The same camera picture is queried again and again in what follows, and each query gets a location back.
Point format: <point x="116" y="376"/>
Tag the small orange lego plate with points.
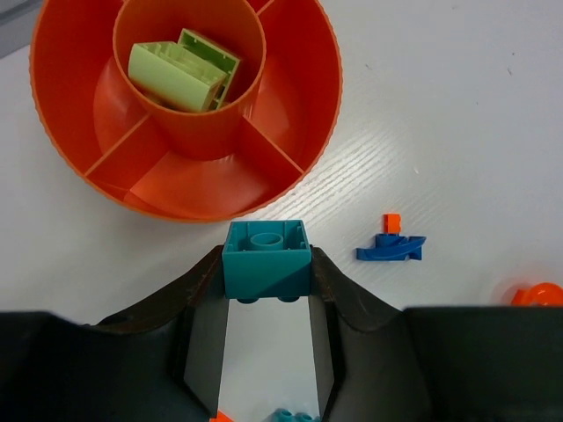
<point x="221" y="417"/>

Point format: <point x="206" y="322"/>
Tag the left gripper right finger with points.
<point x="374" y="362"/>

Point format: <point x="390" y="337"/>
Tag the short teal lego brick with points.
<point x="267" y="259"/>

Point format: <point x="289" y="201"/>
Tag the orange round cone piece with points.
<point x="542" y="294"/>

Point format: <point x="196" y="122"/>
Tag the green lego brick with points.
<point x="215" y="54"/>

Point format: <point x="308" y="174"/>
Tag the long teal lego brick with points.
<point x="284" y="415"/>

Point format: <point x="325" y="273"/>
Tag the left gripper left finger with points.
<point x="160" y="359"/>

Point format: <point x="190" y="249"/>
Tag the blue curved lego piece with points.
<point x="392" y="247"/>

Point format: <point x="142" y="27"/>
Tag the green lego brick upside-down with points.
<point x="175" y="76"/>

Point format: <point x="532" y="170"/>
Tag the orange divided round container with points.
<point x="191" y="167"/>

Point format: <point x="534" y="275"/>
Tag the tiny orange lego piece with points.
<point x="392" y="223"/>

